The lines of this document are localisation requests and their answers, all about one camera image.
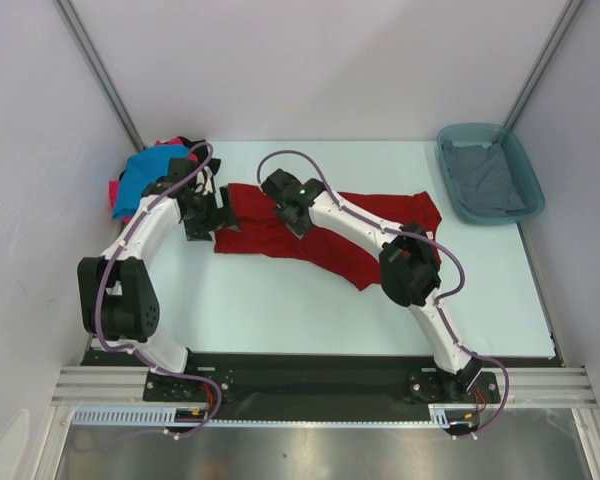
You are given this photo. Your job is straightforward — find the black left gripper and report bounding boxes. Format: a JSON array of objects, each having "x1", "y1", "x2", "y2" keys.
[{"x1": 183, "y1": 186, "x2": 240, "y2": 241}]

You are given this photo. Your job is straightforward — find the red t shirt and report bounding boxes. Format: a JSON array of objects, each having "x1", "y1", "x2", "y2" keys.
[{"x1": 213, "y1": 182, "x2": 444, "y2": 292}]

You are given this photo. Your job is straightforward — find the blue t shirt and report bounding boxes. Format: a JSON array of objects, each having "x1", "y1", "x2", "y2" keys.
[{"x1": 111, "y1": 144, "x2": 191, "y2": 221}]

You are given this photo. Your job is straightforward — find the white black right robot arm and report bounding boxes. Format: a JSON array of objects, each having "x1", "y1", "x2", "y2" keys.
[{"x1": 261, "y1": 169, "x2": 482, "y2": 401}]

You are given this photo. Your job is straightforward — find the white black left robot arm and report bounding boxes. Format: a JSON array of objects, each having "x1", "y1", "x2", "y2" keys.
[{"x1": 77, "y1": 158, "x2": 238, "y2": 400}]

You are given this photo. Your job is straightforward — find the black folded t shirt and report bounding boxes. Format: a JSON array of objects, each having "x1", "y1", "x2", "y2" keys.
[{"x1": 118, "y1": 136, "x2": 209, "y2": 183}]

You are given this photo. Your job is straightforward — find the pink folded t shirt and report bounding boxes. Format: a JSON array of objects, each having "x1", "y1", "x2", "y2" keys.
[{"x1": 108, "y1": 141, "x2": 201, "y2": 221}]

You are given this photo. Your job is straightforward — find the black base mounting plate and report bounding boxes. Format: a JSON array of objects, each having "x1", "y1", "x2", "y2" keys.
[{"x1": 81, "y1": 350, "x2": 561, "y2": 423}]

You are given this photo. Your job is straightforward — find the grey t shirt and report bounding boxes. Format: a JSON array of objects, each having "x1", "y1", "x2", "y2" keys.
[{"x1": 442, "y1": 140, "x2": 526, "y2": 217}]

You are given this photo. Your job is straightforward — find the teal plastic basket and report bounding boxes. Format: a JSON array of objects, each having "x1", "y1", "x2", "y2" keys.
[{"x1": 436, "y1": 123, "x2": 545, "y2": 226}]

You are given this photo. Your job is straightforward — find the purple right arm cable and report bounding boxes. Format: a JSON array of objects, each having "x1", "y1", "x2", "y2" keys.
[{"x1": 256, "y1": 149, "x2": 511, "y2": 441}]

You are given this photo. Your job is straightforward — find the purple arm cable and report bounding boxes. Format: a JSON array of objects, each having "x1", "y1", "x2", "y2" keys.
[
  {"x1": 256, "y1": 149, "x2": 511, "y2": 441},
  {"x1": 72, "y1": 141, "x2": 225, "y2": 451}
]

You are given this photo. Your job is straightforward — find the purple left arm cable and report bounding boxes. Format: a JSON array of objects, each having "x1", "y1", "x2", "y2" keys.
[{"x1": 72, "y1": 141, "x2": 225, "y2": 451}]

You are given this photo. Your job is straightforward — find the left aluminium corner post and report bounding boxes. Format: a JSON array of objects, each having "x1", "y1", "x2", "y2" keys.
[{"x1": 52, "y1": 0, "x2": 145, "y2": 151}]

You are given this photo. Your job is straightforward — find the aluminium corner post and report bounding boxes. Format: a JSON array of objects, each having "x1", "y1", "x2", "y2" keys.
[
  {"x1": 503, "y1": 0, "x2": 587, "y2": 130},
  {"x1": 52, "y1": 0, "x2": 145, "y2": 151}
]

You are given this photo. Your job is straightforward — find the grey slotted cable duct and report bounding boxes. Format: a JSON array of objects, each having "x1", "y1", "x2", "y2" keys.
[{"x1": 72, "y1": 406, "x2": 477, "y2": 429}]

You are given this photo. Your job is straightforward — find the aluminium front frame rail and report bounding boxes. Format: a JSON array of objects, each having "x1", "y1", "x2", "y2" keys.
[{"x1": 51, "y1": 366, "x2": 597, "y2": 409}]

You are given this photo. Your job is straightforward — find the right aluminium corner post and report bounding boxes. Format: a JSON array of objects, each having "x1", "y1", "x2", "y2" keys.
[{"x1": 503, "y1": 0, "x2": 587, "y2": 130}]

